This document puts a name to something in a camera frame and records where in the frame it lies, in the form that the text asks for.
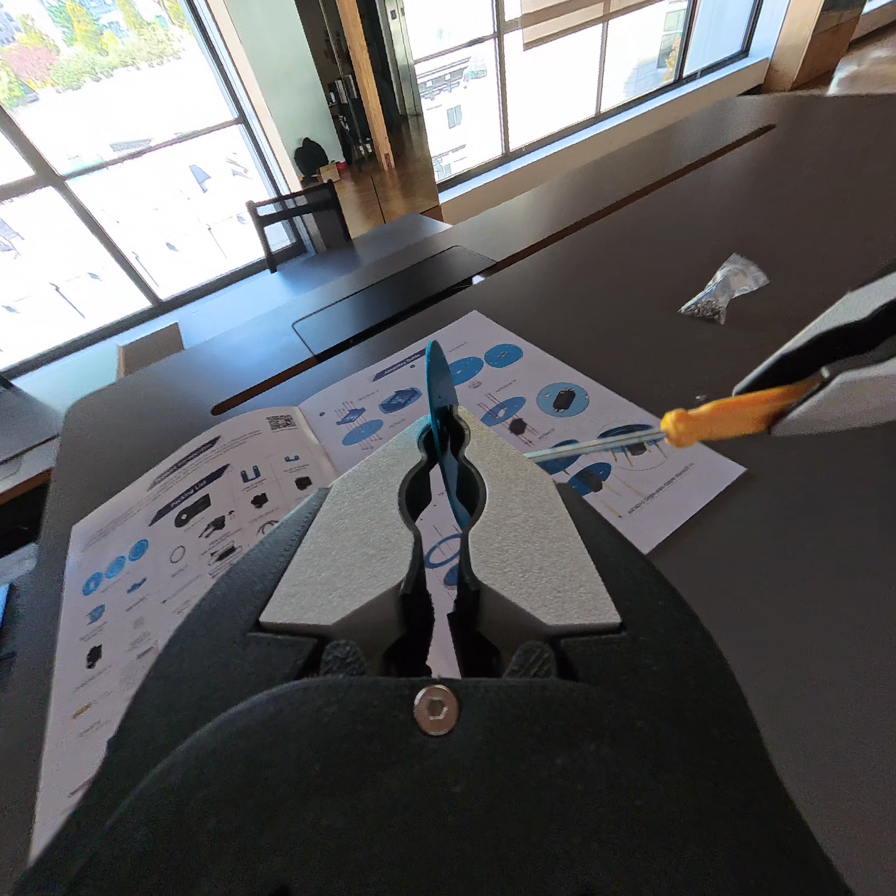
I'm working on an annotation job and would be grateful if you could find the window with roller blinds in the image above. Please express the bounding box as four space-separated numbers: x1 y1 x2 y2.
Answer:
399 0 764 183

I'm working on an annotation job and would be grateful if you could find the yellow handled screwdriver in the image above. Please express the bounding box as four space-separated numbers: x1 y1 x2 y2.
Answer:
525 376 827 463

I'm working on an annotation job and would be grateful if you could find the small clear plastic bag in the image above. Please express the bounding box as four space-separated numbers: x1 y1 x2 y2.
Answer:
679 254 771 326

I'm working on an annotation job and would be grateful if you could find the black backpack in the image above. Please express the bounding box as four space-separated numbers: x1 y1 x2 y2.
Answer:
292 138 331 180

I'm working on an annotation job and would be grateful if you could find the printed instruction booklet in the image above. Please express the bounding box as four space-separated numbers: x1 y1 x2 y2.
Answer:
28 311 747 862

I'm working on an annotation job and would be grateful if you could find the large glass window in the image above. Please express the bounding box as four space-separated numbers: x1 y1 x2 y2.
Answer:
0 0 302 372

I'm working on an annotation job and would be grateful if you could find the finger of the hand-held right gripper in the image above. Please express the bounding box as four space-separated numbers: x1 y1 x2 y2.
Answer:
733 273 896 400
770 350 896 436

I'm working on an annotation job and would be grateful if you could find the grey desk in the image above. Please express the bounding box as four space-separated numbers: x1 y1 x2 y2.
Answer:
0 124 778 421
0 91 896 896

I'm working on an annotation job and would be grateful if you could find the small blue round plate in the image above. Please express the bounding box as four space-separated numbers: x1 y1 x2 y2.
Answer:
423 341 480 533

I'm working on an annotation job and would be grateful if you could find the black cable flap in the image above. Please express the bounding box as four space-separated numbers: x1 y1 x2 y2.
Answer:
292 245 498 358

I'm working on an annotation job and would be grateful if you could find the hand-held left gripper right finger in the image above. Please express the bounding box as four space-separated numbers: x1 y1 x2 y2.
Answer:
451 411 624 659

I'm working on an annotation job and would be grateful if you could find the light wooden column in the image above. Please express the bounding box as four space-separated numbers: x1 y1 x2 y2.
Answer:
763 0 866 93

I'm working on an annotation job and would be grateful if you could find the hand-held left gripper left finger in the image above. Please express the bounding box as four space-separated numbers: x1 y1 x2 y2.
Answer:
261 411 446 659

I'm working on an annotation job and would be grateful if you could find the black frame chair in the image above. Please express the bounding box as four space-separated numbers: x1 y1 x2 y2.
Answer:
247 182 351 271

